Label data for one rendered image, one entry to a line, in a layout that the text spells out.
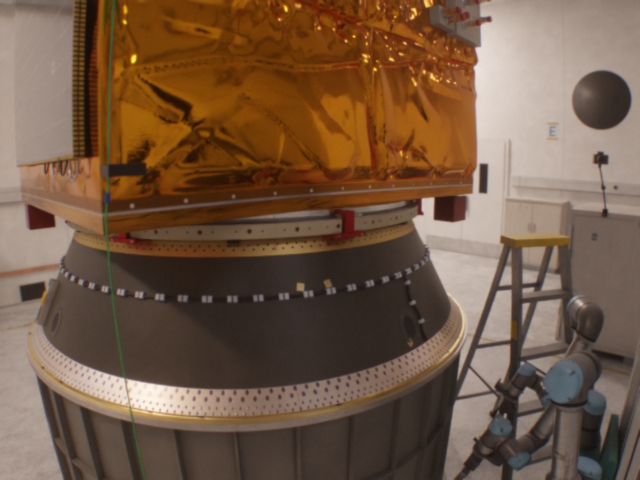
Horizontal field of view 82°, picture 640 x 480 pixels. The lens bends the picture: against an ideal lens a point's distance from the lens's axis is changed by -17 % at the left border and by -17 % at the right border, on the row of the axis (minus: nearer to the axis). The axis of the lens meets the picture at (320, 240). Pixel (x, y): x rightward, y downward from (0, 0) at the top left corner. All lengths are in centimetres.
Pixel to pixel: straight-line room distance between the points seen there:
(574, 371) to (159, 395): 124
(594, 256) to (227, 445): 397
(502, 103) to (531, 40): 139
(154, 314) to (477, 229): 834
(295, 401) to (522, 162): 801
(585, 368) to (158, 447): 135
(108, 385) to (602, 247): 426
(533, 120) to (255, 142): 797
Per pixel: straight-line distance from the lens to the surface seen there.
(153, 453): 155
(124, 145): 109
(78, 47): 120
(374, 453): 165
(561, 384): 136
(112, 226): 111
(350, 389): 142
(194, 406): 137
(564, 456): 149
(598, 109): 870
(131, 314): 151
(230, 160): 121
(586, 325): 192
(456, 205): 240
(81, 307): 171
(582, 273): 472
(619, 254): 464
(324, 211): 148
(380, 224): 161
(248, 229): 137
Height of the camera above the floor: 191
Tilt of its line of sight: 10 degrees down
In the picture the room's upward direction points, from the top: straight up
